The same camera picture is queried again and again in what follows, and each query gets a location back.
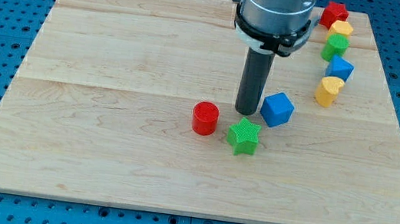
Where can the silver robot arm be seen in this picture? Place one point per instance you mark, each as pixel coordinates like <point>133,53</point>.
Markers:
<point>274,26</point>

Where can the blue cube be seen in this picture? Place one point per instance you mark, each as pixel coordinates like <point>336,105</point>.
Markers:
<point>276,109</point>

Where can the blue triangular block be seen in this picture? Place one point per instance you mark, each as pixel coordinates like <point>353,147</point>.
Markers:
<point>339,67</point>

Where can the green cylinder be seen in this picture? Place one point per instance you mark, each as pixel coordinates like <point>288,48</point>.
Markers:
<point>335,45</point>

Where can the red star block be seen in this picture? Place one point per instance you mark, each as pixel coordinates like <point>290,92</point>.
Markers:
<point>334,11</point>

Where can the yellow heart block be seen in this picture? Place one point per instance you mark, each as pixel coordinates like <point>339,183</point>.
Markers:
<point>328,90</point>

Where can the red cylinder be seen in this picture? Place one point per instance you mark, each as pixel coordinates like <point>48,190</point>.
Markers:
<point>205,117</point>

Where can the wooden board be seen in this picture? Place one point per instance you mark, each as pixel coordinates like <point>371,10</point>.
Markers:
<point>100,112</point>

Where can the green star block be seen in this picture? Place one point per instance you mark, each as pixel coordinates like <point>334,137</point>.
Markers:
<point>243,137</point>

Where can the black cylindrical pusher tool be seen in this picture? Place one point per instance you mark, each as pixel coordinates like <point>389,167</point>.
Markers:
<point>255,72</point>

